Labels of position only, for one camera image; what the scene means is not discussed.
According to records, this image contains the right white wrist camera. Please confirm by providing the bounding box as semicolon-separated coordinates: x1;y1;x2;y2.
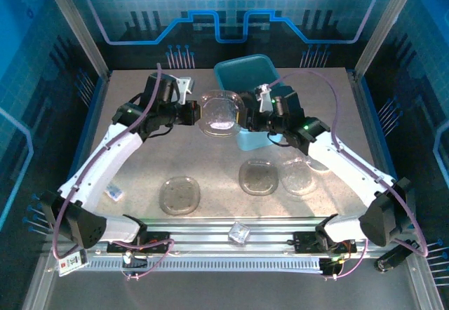
255;83;274;112

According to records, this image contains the black handheld device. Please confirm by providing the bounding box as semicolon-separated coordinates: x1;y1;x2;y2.
374;241;421;273

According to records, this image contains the left aluminium frame post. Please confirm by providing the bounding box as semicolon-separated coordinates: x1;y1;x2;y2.
39;0;112;79

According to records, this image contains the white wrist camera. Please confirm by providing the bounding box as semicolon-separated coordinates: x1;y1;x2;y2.
255;83;274;112
175;76;193;106

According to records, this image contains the teal plastic bin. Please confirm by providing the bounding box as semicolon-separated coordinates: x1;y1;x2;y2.
213;53;281;152

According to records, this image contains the aluminium frame post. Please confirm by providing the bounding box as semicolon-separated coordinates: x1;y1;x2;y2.
39;0;112;79
354;0;424;78

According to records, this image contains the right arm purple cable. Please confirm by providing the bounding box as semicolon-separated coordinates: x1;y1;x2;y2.
268;70;429;281

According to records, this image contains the clear plastic cube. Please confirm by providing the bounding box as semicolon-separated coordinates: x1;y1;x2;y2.
227;221;252;246

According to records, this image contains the clear plastic plate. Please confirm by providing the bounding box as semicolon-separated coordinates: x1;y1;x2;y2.
159;176;201;216
280;157;314;195

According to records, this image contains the right aluminium frame post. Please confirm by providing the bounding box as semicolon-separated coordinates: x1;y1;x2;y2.
354;0;424;78

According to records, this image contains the white label card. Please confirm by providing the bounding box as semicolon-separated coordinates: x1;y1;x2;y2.
58;250;89;278

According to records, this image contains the aluminium extrusion rail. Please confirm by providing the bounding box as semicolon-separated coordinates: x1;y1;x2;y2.
45;217;418;255

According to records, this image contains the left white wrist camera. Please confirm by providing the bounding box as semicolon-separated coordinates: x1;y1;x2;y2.
175;76;193;106

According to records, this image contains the grey translucent plastic plate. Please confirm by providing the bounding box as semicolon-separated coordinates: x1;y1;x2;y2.
238;158;280;196
198;90;246;138

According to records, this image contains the small white blue packet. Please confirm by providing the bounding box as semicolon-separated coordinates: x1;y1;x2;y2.
105;183;124;202

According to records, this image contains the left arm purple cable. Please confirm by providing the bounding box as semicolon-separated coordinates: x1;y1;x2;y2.
51;62;175;281

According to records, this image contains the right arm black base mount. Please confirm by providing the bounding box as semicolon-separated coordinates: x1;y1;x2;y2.
293;230;358;254

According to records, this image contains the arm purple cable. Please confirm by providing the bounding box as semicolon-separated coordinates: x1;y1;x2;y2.
51;62;175;281
268;70;429;281

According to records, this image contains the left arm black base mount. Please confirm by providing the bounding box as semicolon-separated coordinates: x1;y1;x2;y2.
106;231;171;254

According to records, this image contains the white slotted cable duct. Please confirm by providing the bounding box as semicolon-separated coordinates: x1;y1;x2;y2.
86;256;323;273

